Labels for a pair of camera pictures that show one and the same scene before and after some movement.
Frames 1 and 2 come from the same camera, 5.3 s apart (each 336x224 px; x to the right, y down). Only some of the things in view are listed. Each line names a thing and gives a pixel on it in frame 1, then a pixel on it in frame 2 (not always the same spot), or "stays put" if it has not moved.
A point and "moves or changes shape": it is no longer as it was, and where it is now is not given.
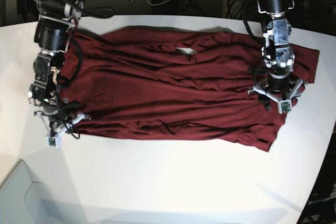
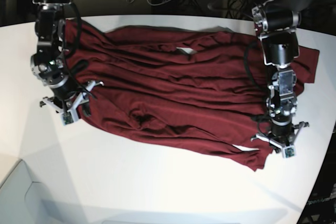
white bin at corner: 24,201 stays put
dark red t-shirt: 173,83 moves or changes shape
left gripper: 56,130 -> 67,96
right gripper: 280,86 -> 282,137
